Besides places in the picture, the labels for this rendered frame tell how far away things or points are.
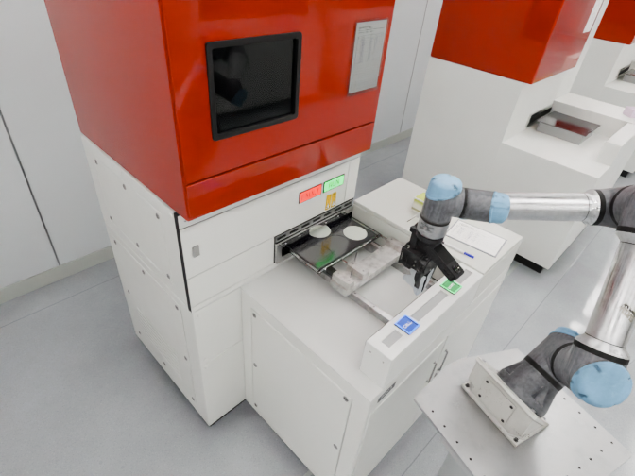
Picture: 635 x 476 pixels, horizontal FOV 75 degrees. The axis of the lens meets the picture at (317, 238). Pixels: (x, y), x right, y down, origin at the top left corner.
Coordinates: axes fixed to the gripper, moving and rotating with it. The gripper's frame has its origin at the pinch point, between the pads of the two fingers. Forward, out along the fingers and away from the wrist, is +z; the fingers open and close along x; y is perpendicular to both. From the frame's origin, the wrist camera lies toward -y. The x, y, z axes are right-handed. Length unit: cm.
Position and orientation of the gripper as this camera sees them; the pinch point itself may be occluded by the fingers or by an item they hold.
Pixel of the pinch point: (420, 292)
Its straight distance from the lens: 121.7
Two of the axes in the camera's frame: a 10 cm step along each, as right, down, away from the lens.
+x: -7.1, 3.8, -6.0
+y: -7.0, -4.7, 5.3
